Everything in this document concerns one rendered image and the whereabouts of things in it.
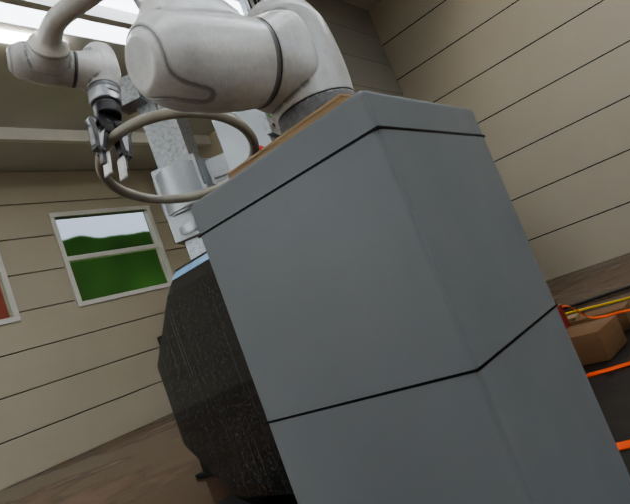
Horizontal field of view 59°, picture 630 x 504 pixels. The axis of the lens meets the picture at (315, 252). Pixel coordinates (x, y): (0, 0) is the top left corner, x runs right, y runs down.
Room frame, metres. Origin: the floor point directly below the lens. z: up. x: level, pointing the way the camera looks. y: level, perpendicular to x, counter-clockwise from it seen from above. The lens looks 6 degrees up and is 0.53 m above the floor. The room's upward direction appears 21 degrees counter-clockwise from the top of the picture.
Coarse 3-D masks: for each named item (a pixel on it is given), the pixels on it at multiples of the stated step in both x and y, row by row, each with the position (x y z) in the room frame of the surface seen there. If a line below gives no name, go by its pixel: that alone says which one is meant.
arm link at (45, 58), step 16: (64, 0) 1.31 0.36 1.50; (80, 0) 1.30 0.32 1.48; (96, 0) 1.31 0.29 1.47; (48, 16) 1.33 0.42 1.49; (64, 16) 1.32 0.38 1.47; (48, 32) 1.35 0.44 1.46; (16, 48) 1.37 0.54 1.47; (32, 48) 1.37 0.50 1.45; (48, 48) 1.38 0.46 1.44; (64, 48) 1.41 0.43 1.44; (16, 64) 1.38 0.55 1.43; (32, 64) 1.39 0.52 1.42; (48, 64) 1.40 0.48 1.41; (64, 64) 1.42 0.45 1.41; (32, 80) 1.43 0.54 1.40; (48, 80) 1.44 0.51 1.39; (64, 80) 1.46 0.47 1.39
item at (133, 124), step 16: (160, 112) 1.42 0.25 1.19; (176, 112) 1.43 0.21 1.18; (128, 128) 1.44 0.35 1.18; (240, 128) 1.57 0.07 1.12; (112, 144) 1.48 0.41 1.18; (256, 144) 1.67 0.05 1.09; (96, 160) 1.53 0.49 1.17; (128, 192) 1.74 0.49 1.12; (192, 192) 1.87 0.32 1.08; (208, 192) 1.87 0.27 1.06
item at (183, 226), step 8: (176, 160) 2.82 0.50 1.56; (160, 168) 2.84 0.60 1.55; (152, 176) 2.85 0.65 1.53; (200, 176) 2.81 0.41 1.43; (168, 216) 2.85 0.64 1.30; (176, 216) 2.84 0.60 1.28; (184, 216) 2.83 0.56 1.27; (192, 216) 2.82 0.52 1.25; (176, 224) 2.84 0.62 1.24; (184, 224) 2.82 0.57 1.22; (192, 224) 2.80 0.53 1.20; (176, 232) 2.84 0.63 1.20; (184, 232) 2.82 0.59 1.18; (192, 232) 2.83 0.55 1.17; (176, 240) 2.85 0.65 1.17; (184, 240) 2.85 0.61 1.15
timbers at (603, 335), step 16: (624, 304) 2.51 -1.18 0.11; (576, 320) 2.57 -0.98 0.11; (592, 320) 2.53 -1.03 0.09; (608, 320) 2.21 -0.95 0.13; (624, 320) 2.46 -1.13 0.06; (576, 336) 2.15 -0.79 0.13; (592, 336) 2.11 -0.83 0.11; (608, 336) 2.14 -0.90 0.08; (624, 336) 2.25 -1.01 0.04; (592, 352) 2.12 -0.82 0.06; (608, 352) 2.10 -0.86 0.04
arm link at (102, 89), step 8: (104, 80) 1.48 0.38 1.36; (88, 88) 1.49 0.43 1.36; (96, 88) 1.47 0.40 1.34; (104, 88) 1.47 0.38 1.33; (112, 88) 1.49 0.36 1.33; (88, 96) 1.49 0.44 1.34; (96, 96) 1.47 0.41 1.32; (104, 96) 1.47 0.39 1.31; (112, 96) 1.48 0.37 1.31; (120, 96) 1.51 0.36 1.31; (120, 104) 1.52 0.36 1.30
